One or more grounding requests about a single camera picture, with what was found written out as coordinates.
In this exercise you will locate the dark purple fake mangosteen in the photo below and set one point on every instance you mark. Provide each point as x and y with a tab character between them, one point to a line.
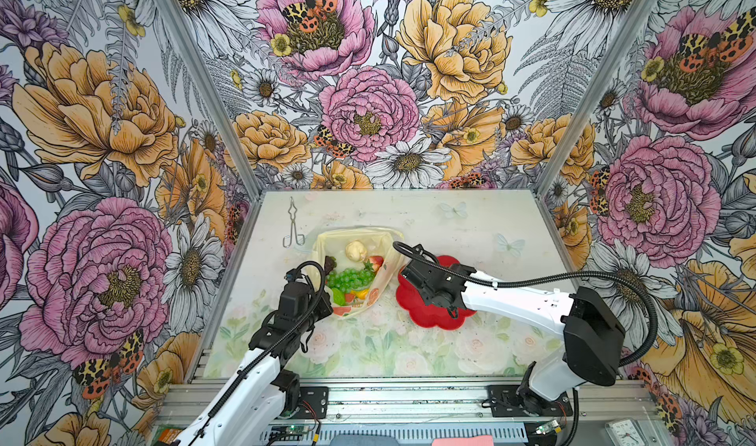
330	264

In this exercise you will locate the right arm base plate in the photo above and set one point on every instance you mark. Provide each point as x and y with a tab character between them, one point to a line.
504	401

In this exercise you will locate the green fake pepper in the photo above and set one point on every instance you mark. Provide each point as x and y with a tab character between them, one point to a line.
339	297

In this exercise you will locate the metal tongs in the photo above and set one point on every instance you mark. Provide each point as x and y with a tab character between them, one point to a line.
294	237

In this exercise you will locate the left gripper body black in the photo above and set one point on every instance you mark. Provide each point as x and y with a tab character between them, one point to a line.
323	311

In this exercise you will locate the green fake grapes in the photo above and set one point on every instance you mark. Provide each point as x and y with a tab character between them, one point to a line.
351	280

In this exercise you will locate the small circuit board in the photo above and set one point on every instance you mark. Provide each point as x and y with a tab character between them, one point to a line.
294	433

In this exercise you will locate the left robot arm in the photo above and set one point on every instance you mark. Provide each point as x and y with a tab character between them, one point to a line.
262	389

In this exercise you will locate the translucent yellowish plastic bag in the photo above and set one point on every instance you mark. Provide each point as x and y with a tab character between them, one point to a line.
379	241

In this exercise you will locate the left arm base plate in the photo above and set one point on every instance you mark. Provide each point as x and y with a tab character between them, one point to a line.
313	402

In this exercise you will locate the pink cloth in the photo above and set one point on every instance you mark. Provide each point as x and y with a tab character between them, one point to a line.
481	440

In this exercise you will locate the white clock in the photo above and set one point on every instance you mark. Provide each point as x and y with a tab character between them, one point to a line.
625	433

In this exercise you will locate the cream fake garlic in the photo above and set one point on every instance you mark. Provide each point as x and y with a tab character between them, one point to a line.
356	251

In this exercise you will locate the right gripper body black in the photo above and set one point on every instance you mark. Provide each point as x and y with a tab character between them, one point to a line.
428	296

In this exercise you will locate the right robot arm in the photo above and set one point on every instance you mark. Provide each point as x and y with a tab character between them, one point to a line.
591	336

